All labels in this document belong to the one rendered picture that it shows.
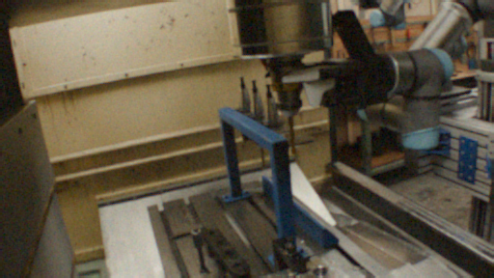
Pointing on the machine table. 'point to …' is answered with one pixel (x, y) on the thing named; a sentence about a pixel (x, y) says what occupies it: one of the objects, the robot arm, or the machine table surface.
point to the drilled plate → (315, 270)
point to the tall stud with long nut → (199, 249)
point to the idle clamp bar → (222, 248)
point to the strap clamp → (288, 256)
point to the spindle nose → (279, 27)
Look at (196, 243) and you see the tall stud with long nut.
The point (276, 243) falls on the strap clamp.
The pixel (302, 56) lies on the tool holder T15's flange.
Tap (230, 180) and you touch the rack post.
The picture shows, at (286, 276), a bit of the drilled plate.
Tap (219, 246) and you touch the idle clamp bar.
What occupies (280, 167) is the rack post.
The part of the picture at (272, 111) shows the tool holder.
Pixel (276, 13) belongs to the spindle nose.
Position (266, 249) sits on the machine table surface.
